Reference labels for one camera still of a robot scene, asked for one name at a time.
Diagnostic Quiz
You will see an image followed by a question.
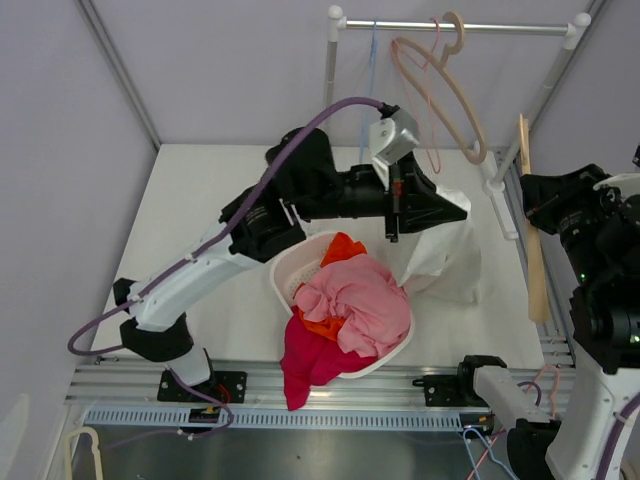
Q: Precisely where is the white and silver clothes rack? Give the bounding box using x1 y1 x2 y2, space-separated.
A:
323 5 595 240

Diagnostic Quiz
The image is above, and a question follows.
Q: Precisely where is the pink wire hanger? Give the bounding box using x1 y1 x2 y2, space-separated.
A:
401 48 442 175
471 365 560 479

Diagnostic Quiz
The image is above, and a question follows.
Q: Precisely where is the blue wire hanger on floor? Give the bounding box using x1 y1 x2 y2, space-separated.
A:
461 426 517 480

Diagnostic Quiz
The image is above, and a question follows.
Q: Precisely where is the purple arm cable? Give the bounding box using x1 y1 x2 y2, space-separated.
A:
594 389 640 480
67 96 396 357

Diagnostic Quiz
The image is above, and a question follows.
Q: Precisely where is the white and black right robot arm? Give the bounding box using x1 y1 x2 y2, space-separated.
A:
455 164 639 479

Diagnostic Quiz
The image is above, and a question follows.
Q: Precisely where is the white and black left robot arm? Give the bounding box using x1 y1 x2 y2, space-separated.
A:
113 128 467 401

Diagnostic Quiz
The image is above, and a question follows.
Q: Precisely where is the pink wire hanger on floor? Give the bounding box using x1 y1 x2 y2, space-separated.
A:
471 365 560 479

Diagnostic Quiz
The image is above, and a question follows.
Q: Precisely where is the white perforated plastic basket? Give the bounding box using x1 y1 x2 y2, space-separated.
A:
271 232 414 385

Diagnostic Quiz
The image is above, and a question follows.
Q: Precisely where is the beige wooden hanger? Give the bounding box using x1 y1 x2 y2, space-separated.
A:
518 114 551 324
390 11 488 166

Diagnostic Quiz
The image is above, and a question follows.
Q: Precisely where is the pink t shirt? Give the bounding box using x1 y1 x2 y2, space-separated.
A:
294 254 411 358

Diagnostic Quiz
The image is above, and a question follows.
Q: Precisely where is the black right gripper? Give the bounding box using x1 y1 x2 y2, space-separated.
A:
521 162 626 283

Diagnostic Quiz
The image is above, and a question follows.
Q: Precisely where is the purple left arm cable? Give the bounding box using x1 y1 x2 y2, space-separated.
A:
67 96 396 357

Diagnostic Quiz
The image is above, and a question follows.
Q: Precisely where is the beige hanger at lower left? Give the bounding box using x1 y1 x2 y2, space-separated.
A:
62 425 106 480

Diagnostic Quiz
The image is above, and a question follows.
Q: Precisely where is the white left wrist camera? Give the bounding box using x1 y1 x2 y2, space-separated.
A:
368 104 420 177

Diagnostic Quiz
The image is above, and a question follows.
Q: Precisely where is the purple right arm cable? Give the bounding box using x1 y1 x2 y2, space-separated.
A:
594 389 640 480

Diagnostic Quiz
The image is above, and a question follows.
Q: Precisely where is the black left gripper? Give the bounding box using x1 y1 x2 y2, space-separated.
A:
291 151 467 244

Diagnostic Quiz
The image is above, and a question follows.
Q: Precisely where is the orange t shirt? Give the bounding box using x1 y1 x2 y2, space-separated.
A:
299 232 367 342

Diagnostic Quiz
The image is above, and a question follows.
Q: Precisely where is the slotted grey cable duct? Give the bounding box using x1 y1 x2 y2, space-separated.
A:
85 406 464 432

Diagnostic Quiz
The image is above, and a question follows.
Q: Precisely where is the magenta t shirt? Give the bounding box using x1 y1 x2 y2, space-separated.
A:
280 312 377 411

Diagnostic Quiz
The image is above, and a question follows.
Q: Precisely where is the aluminium mounting rail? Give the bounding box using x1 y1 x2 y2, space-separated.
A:
63 360 576 415

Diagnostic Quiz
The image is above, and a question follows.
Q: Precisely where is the cream white t shirt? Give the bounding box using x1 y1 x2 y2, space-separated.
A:
394 218 482 303

